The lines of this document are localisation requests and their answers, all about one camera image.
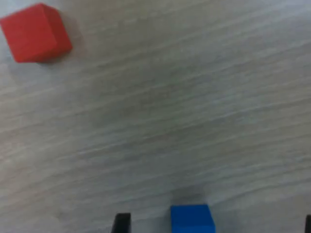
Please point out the red cube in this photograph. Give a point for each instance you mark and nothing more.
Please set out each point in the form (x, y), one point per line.
(31, 34)

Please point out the blue cube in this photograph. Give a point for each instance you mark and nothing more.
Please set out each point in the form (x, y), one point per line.
(192, 218)

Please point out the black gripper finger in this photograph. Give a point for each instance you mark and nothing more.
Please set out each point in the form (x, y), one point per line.
(308, 224)
(121, 223)

